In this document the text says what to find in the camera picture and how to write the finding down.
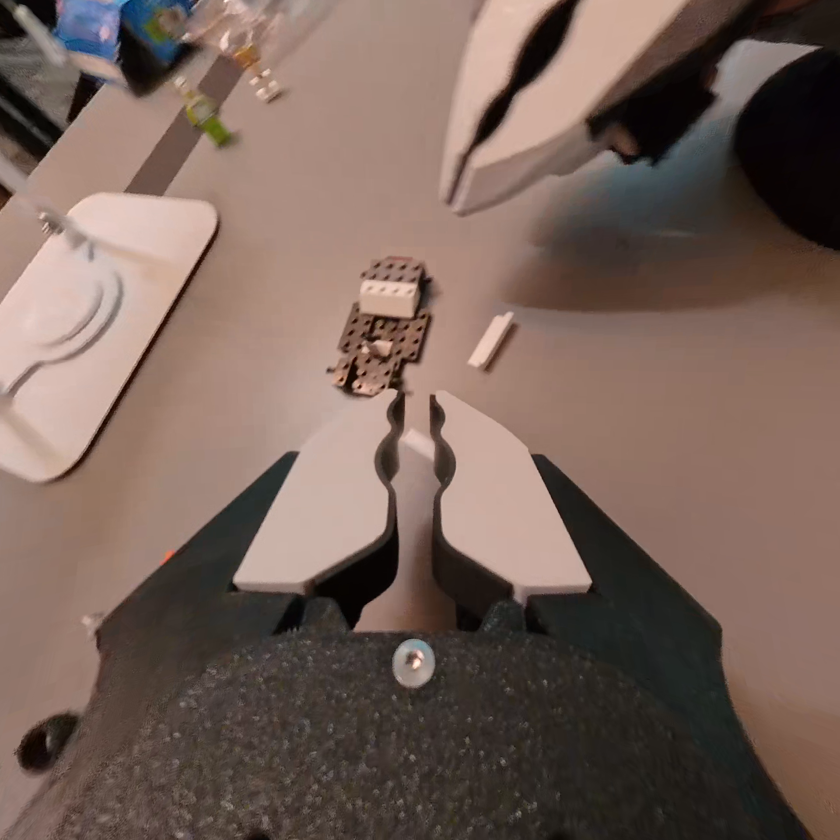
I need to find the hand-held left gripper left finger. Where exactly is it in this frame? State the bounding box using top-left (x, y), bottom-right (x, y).
top-left (233, 390), bottom-right (404, 618)

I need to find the green minifigure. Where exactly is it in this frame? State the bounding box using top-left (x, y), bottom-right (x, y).
top-left (178, 79), bottom-right (235, 148)

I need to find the orange white lego car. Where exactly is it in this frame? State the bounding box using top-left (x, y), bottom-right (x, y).
top-left (329, 256), bottom-right (434, 397)

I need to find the small gold trophy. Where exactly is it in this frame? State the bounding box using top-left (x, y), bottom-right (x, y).
top-left (237, 46), bottom-right (283, 103)

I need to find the clear plastic bag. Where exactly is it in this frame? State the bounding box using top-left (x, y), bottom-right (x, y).
top-left (184, 0), bottom-right (329, 67)

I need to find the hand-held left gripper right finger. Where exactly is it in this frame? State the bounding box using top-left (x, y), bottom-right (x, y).
top-left (431, 390), bottom-right (594, 611)

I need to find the white book stand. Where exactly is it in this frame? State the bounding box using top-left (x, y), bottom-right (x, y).
top-left (0, 158), bottom-right (220, 484)

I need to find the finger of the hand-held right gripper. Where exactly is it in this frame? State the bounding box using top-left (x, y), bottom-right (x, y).
top-left (440, 0), bottom-right (573, 200)
top-left (453, 0), bottom-right (736, 217)

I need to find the blue cardboard box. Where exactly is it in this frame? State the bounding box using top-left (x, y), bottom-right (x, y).
top-left (53, 0), bottom-right (198, 93)

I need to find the black textured pad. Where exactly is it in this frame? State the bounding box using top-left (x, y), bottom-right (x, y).
top-left (733, 46), bottom-right (840, 253)

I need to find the white long lego piece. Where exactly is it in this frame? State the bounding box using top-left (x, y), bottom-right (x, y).
top-left (401, 427), bottom-right (441, 463)
top-left (469, 311), bottom-right (515, 371)

